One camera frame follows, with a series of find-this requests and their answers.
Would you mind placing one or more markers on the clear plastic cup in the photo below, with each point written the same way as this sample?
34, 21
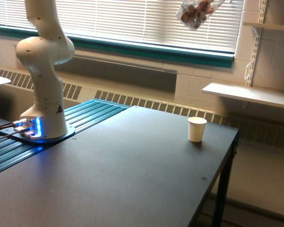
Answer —
193, 13

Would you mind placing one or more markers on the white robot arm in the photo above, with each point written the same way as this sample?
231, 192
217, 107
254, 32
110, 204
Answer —
40, 54

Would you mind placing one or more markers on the white paper cup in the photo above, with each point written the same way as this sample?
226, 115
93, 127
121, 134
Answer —
196, 128

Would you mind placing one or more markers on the teal window sill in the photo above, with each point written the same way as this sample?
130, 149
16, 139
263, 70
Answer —
155, 52

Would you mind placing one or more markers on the white window blinds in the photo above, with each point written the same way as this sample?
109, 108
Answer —
137, 21

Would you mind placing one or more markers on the black table leg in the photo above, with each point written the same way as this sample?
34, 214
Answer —
223, 184

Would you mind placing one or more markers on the baseboard radiator grille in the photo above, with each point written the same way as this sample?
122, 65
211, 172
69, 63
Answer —
254, 130

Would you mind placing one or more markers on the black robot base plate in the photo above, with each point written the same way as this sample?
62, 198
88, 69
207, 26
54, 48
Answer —
25, 139

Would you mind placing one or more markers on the white lower wall shelf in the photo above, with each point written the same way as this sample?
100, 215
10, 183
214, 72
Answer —
251, 94

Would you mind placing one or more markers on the white wall shelf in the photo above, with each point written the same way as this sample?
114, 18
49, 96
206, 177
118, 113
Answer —
251, 94
265, 26

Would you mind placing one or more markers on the white upper wall shelf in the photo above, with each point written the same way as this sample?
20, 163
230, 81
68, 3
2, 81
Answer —
265, 26

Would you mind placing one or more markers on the white shelf bracket rail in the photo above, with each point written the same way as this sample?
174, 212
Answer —
257, 32

